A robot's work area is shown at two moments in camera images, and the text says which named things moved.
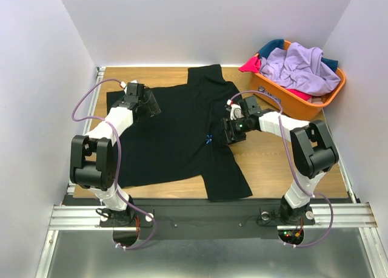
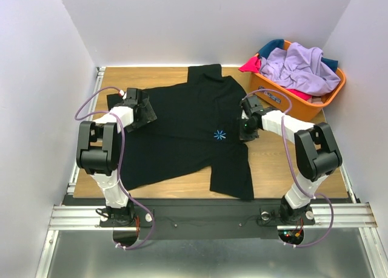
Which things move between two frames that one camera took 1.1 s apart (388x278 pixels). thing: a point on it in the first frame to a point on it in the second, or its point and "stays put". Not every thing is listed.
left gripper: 152,109 to 148,116
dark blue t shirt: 276,43 stays put
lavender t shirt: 299,68 stays put
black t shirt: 185,142 stays put
